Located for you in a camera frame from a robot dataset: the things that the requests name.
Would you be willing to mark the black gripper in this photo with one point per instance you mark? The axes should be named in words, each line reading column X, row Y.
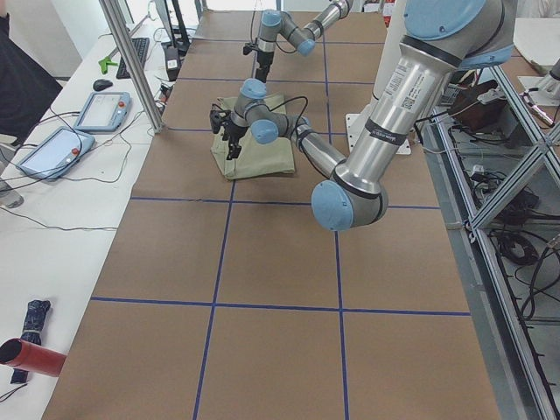
column 263, row 59
column 234, row 131

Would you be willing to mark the olive green long-sleeve shirt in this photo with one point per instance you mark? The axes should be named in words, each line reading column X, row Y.
column 255, row 159

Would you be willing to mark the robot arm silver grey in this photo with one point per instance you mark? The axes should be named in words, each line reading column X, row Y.
column 276, row 23
column 440, row 38

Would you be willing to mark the far blue teach pendant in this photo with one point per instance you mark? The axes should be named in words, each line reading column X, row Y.
column 103, row 112

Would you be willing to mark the blue teach pendant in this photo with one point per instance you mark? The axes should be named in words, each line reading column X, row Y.
column 103, row 112
column 57, row 154

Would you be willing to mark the black computer mouse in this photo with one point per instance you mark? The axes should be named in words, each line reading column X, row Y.
column 102, row 84

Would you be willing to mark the green plastic clamp tool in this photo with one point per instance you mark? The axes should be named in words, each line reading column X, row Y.
column 105, row 63

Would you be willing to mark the near blue teach pendant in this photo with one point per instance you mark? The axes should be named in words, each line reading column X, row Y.
column 57, row 154

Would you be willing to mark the dark blue folded umbrella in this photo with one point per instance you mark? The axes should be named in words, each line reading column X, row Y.
column 33, row 325

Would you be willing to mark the red cylinder tube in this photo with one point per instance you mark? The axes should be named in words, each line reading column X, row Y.
column 27, row 356

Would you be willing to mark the grey aluminium camera post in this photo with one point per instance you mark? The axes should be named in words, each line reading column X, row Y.
column 119, row 30

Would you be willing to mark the aluminium frame structure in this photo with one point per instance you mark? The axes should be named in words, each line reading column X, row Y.
column 496, row 169

